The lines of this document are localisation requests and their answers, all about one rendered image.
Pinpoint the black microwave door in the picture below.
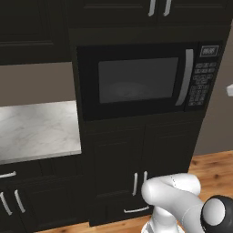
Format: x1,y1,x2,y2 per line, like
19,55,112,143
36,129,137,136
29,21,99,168
76,45,198,122

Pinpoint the black microwave oven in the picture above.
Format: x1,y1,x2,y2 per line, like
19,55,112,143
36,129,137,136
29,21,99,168
75,40,224,123

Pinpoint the black drawer front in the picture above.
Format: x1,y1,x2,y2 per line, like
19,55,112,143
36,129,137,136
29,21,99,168
88,198,155,228
0,157,84,187

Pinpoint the silver cupboard handle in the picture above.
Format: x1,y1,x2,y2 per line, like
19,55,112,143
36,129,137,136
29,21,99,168
0,191,14,217
14,188,26,214
162,0,173,17
131,172,139,197
147,0,157,17
142,170,149,187

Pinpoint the silver microwave door handle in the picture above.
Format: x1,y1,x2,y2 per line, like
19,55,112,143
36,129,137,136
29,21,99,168
175,48,195,107

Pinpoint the silver drawer handle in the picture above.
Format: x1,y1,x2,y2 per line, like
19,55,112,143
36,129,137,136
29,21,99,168
123,205,150,215
0,170,18,179

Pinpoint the black wall cupboard door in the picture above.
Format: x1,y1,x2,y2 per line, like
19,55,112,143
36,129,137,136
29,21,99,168
0,0,70,66
157,0,233,28
66,0,159,29

